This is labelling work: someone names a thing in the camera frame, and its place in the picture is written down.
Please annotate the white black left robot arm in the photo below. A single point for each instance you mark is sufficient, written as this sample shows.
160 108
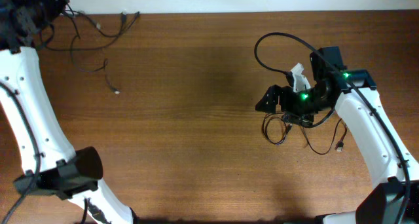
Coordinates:
51 166

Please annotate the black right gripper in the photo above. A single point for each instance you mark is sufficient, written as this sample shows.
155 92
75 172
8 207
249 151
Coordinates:
273 92

